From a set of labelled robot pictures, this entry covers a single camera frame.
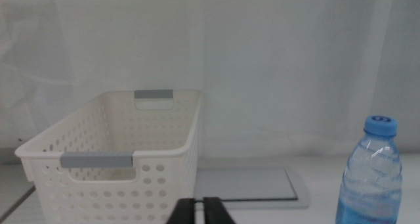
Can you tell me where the clear water bottle blue cap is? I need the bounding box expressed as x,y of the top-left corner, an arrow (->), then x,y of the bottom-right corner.
335,115 -> 404,224

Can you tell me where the white fabric curtain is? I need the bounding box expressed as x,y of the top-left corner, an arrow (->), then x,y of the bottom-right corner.
0,0 -> 420,159

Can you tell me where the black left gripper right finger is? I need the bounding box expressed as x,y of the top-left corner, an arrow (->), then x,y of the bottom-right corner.
202,196 -> 236,224

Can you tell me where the grey table cable hatch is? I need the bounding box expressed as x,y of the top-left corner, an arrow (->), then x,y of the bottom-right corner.
193,166 -> 311,210

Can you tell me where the white perforated plastic basket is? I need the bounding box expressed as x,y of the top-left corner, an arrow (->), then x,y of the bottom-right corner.
14,89 -> 203,224

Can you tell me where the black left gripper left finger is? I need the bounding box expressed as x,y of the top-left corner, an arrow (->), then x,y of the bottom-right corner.
165,197 -> 196,224

